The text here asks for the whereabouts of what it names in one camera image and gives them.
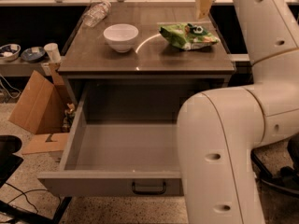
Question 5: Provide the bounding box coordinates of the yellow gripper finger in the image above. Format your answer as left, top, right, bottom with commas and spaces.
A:
195, 0, 215, 20

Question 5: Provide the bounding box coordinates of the green rice chip bag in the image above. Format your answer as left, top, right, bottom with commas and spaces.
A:
159, 23, 220, 51

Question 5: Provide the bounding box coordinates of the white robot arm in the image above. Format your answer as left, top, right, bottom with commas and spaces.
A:
177, 0, 299, 224

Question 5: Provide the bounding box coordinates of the grey cabinet with counter top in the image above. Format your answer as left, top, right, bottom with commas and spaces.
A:
59, 2, 235, 114

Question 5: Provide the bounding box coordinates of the open grey drawer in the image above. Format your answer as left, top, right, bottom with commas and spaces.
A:
37, 79, 200, 198

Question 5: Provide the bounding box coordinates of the white ceramic bowl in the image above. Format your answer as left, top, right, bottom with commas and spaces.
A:
103, 23, 139, 53

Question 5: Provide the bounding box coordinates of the clear plastic water bottle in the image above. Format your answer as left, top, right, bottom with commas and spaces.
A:
83, 1, 111, 28

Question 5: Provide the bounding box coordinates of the white paper cup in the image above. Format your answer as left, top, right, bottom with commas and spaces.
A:
44, 43, 62, 63

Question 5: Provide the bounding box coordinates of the blue patterned bowl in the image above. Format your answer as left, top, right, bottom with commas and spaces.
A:
21, 47, 46, 63

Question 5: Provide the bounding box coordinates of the brown cardboard box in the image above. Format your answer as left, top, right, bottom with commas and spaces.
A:
9, 63, 76, 155

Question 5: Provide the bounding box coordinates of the black metal stand leg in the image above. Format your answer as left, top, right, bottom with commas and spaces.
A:
250, 151, 299, 199

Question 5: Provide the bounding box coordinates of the long grey shelf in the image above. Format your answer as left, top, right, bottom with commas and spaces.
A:
0, 57, 60, 77

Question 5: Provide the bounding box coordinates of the blue white bowl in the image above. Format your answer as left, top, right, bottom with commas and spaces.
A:
0, 44, 21, 62

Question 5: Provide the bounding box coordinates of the black drawer handle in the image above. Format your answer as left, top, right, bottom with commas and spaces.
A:
131, 182, 167, 196

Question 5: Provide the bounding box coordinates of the black floor cable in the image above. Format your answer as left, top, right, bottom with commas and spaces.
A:
5, 180, 64, 215

